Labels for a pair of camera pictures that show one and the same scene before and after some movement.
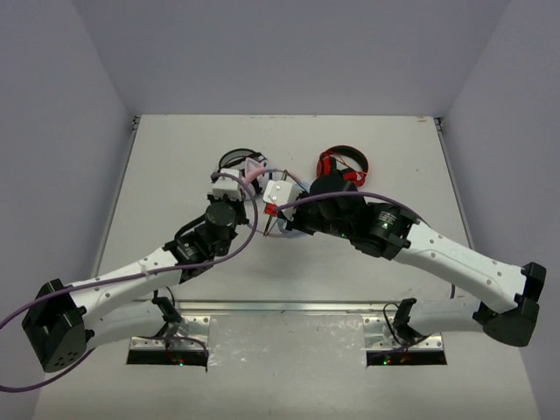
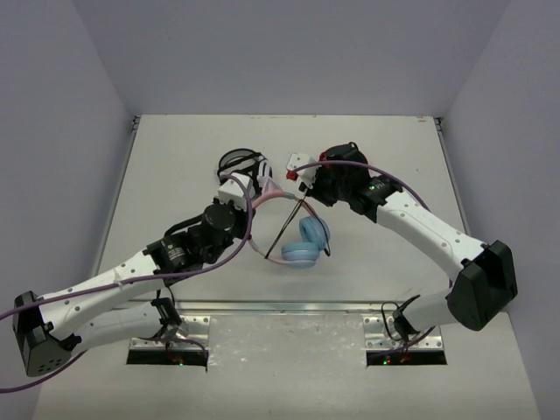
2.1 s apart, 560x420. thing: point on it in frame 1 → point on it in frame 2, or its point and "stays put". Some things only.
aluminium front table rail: [283, 306] stays put
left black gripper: [255, 183] stays put
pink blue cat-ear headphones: [254, 167] → [315, 232]
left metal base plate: [191, 333] stays put
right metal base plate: [378, 334] stays put
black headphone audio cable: [283, 171] → [302, 200]
